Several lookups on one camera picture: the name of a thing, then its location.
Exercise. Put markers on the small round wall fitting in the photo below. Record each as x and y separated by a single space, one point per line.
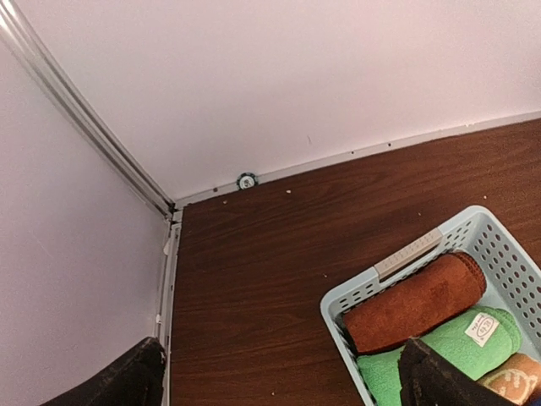
247 180

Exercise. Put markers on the dark red rolled towel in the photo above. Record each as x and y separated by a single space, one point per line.
444 288

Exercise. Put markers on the orange bunny pattern towel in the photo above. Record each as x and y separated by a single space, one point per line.
517 380

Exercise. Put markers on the light blue plastic basket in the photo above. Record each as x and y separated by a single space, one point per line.
513 279

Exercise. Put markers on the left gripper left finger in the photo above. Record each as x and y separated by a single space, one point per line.
134 378

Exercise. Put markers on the green rolled towel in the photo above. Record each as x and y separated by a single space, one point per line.
475 342

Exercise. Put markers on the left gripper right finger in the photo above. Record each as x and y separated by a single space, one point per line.
428 379

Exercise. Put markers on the left aluminium frame post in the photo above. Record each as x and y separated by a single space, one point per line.
33 55

